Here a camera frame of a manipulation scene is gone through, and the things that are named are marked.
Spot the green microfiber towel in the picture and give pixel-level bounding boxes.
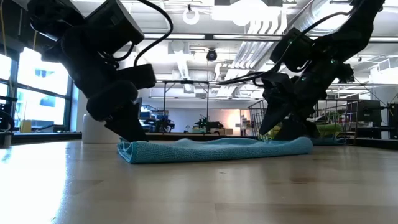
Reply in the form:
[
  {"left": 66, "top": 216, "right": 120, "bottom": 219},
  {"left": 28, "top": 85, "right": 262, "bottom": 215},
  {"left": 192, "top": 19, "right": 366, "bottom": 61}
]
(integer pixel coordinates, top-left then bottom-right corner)
[{"left": 315, "top": 123, "right": 343, "bottom": 135}]

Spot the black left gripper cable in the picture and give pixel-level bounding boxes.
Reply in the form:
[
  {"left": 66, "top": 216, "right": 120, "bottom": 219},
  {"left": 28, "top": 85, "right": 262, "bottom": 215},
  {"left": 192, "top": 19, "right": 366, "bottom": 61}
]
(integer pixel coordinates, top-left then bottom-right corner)
[{"left": 114, "top": 0, "right": 174, "bottom": 68}]

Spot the large window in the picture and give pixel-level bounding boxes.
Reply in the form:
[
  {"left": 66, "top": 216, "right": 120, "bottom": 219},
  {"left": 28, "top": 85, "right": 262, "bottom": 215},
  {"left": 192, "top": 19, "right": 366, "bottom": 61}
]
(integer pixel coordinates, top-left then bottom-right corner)
[{"left": 0, "top": 46, "right": 75, "bottom": 128}]

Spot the black background table frame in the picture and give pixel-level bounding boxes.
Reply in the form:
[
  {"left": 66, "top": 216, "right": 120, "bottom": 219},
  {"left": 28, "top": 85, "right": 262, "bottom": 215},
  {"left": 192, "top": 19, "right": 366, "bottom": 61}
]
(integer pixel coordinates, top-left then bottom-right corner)
[{"left": 162, "top": 80, "right": 211, "bottom": 133}]

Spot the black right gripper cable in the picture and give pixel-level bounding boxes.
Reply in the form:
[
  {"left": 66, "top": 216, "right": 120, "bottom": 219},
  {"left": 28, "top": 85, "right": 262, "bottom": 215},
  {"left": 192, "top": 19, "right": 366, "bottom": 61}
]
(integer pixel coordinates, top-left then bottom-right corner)
[{"left": 217, "top": 70, "right": 274, "bottom": 88}]

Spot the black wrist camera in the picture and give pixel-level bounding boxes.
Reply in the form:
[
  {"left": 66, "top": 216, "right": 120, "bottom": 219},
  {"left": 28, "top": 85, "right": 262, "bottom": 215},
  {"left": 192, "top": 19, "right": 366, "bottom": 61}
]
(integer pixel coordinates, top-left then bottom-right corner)
[
  {"left": 260, "top": 72, "right": 294, "bottom": 94},
  {"left": 118, "top": 63, "right": 157, "bottom": 90}
]

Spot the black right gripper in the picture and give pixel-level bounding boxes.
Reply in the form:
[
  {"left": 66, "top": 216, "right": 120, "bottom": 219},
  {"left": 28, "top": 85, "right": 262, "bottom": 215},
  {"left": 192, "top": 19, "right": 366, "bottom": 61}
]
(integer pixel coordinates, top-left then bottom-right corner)
[{"left": 258, "top": 27, "right": 355, "bottom": 141}]

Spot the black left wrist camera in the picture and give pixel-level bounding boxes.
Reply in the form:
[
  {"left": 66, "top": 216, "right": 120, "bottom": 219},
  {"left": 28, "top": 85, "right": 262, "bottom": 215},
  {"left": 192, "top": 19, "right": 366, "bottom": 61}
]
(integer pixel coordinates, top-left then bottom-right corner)
[{"left": 118, "top": 63, "right": 157, "bottom": 90}]

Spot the light blue microfiber towel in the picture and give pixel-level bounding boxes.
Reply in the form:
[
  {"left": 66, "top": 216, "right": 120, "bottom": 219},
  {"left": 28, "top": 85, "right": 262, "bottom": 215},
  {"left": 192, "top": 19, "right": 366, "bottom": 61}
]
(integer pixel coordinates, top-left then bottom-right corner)
[{"left": 310, "top": 136, "right": 346, "bottom": 146}]

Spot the potted succulent in white pot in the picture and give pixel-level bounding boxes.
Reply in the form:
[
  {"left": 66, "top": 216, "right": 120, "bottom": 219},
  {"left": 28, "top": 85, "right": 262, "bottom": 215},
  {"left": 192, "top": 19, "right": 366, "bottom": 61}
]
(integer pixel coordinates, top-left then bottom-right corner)
[{"left": 81, "top": 113, "right": 122, "bottom": 144}]

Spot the wire mesh basket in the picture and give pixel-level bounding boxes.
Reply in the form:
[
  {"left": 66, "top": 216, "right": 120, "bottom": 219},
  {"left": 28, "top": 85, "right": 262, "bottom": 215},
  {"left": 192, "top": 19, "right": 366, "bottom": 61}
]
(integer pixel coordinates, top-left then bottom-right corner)
[{"left": 248, "top": 98, "right": 363, "bottom": 146}]

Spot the small grey cylinder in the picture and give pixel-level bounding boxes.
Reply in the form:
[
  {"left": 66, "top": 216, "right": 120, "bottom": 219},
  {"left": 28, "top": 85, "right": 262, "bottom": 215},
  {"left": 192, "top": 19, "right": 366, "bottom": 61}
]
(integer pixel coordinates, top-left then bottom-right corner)
[{"left": 0, "top": 131, "right": 14, "bottom": 149}]

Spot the teal microfiber towel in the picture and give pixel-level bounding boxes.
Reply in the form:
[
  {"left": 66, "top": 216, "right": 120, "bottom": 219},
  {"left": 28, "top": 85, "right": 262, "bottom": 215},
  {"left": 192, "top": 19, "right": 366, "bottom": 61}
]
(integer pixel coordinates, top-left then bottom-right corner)
[{"left": 117, "top": 136, "right": 314, "bottom": 165}]

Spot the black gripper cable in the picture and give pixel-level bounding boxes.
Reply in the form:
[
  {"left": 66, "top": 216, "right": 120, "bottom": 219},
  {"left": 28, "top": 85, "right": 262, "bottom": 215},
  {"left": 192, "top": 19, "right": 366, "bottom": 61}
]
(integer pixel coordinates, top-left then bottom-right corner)
[
  {"left": 114, "top": 0, "right": 174, "bottom": 68},
  {"left": 217, "top": 70, "right": 274, "bottom": 88}
]

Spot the yellow container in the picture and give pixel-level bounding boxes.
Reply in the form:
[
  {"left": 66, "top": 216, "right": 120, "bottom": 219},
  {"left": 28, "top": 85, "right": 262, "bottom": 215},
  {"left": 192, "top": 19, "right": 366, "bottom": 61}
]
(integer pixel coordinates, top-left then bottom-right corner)
[{"left": 20, "top": 119, "right": 32, "bottom": 134}]

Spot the dark background monitor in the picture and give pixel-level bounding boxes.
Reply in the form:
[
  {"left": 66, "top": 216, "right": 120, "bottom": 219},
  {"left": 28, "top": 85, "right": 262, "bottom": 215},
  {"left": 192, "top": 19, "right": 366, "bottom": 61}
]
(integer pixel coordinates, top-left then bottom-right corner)
[{"left": 348, "top": 99, "right": 383, "bottom": 127}]

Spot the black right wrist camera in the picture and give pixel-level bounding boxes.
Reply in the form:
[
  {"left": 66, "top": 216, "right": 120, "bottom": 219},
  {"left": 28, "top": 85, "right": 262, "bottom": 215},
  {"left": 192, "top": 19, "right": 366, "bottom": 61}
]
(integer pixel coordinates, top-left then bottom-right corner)
[{"left": 260, "top": 72, "right": 294, "bottom": 94}]

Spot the small background robot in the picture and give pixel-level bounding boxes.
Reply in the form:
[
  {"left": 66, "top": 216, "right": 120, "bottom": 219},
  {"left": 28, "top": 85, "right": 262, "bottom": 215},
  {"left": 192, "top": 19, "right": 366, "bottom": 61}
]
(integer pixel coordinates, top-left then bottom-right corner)
[{"left": 194, "top": 114, "right": 224, "bottom": 131}]

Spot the round white ceiling lamp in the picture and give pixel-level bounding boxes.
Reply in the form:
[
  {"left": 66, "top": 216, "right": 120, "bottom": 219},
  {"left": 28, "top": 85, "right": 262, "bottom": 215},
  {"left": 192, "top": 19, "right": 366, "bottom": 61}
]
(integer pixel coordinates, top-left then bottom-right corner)
[{"left": 182, "top": 7, "right": 200, "bottom": 26}]

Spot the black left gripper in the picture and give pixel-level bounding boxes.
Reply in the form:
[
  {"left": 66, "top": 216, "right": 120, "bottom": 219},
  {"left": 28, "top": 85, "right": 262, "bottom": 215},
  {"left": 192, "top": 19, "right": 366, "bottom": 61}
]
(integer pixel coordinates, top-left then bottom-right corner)
[{"left": 62, "top": 27, "right": 149, "bottom": 143}]

